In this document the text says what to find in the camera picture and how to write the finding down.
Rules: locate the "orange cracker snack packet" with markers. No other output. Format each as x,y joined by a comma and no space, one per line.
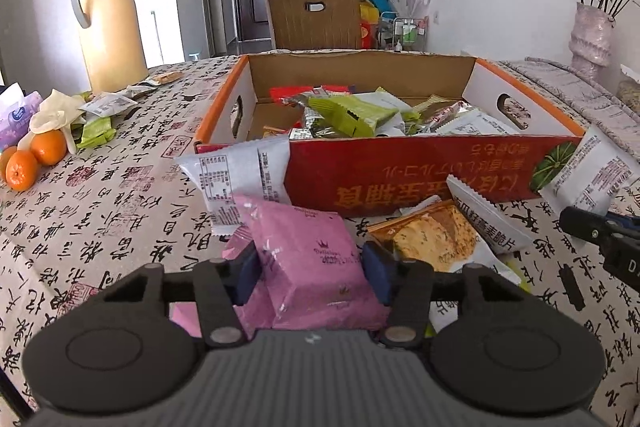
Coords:
440,232

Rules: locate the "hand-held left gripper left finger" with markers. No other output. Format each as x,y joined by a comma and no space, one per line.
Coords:
247,274

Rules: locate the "pile of assorted snacks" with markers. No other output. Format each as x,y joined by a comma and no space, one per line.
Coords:
350,117

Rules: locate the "red orange cardboard box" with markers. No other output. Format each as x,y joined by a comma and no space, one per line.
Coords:
400,177

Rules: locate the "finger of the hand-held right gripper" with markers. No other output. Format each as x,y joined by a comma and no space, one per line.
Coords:
580,224
627,223

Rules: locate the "yellow and red bag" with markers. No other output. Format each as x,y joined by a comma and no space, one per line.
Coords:
369,32

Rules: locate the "small brown snack packet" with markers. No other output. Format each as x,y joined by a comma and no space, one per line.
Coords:
166,78

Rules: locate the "pink crown print snack packet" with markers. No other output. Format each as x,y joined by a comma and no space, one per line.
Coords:
310,267

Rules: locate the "large white snack packet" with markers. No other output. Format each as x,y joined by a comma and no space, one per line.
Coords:
585,172

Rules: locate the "light green snack packet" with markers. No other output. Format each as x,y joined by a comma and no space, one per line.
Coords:
95,132

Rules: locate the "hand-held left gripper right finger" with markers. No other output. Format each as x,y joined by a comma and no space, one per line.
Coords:
377,274

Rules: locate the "cream rubber glove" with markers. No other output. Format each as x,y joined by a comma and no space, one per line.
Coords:
55,112

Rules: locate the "glass jar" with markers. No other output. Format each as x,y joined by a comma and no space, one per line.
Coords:
631,89

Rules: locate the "white grey snack packet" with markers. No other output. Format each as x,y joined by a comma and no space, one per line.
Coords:
230,177

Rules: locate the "purple tissue pack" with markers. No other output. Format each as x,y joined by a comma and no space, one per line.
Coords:
17,119

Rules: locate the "yellow-green snack packet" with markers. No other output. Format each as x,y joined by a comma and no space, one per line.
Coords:
515,274

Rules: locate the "white black lettered snack packet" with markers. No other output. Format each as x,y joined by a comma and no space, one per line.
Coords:
490,217

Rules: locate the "small grey snack packet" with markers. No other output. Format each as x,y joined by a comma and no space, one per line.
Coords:
137,89

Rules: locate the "white printed snack packet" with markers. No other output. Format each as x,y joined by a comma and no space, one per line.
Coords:
107,104

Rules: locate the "yellow thermos jug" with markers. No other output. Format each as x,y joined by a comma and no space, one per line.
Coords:
110,47

